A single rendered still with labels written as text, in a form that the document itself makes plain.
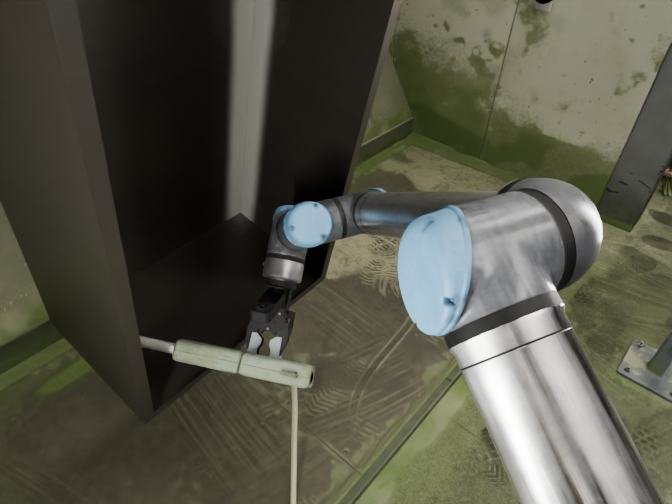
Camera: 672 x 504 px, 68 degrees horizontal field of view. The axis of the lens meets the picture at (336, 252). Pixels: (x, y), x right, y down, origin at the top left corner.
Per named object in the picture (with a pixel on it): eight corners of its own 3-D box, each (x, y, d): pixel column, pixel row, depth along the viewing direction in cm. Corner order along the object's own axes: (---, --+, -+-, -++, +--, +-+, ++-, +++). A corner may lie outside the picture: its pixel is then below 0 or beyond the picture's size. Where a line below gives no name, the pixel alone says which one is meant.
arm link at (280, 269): (299, 261, 108) (257, 255, 110) (295, 283, 108) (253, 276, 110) (308, 267, 117) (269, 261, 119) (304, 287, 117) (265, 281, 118)
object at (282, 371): (329, 363, 122) (310, 366, 100) (325, 383, 121) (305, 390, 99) (152, 327, 131) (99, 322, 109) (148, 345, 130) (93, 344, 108)
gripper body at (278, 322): (292, 337, 116) (301, 286, 117) (282, 337, 107) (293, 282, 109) (261, 331, 117) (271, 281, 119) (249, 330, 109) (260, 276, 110)
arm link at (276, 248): (280, 200, 109) (271, 207, 118) (269, 255, 107) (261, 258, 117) (320, 210, 112) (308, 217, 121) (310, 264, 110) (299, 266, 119)
